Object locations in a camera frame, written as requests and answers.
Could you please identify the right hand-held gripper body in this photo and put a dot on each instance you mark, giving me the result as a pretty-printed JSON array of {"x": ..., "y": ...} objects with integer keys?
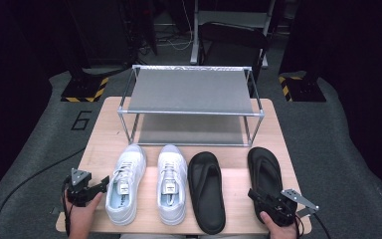
[{"x": 283, "y": 212}]

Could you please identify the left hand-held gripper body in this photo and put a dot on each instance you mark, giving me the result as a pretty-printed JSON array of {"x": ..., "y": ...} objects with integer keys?
[{"x": 76, "y": 195}]

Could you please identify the black flip-flop slipper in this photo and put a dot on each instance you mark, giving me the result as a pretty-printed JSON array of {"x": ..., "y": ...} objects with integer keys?
[
  {"x": 265, "y": 166},
  {"x": 212, "y": 212}
]

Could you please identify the white lace-up sneaker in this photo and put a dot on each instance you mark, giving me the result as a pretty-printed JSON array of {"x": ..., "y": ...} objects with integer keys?
[
  {"x": 172, "y": 156},
  {"x": 131, "y": 159}
]

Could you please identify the grey two-tier shoe rack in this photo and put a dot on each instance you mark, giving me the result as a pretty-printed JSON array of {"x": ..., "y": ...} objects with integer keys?
[{"x": 192, "y": 89}]

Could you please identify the person's right hand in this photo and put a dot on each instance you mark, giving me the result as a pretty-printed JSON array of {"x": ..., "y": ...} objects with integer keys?
[{"x": 282, "y": 232}]

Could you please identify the person's left hand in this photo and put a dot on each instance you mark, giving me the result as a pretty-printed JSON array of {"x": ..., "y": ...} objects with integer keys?
[{"x": 79, "y": 219}]

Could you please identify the person's light trousers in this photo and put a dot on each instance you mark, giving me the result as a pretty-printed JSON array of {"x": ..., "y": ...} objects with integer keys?
[{"x": 185, "y": 236}]

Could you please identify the black stand base striped edge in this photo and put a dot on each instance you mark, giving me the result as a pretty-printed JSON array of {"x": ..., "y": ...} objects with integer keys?
[
  {"x": 305, "y": 89},
  {"x": 83, "y": 88}
]

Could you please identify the dark curtain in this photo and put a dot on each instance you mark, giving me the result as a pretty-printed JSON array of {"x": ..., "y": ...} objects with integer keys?
[
  {"x": 10, "y": 83},
  {"x": 361, "y": 66}
]

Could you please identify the dark equipment cabinet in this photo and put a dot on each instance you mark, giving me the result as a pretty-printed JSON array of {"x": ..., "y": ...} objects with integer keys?
[{"x": 112, "y": 33}]

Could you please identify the black folding chair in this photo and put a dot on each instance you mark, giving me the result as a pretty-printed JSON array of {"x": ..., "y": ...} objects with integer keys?
[{"x": 232, "y": 36}]

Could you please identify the small grey metal bracket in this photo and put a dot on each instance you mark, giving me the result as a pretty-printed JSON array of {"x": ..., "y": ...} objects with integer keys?
[{"x": 306, "y": 213}]

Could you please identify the white metal desk frame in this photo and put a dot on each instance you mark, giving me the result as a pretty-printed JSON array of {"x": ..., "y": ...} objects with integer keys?
[{"x": 194, "y": 40}]

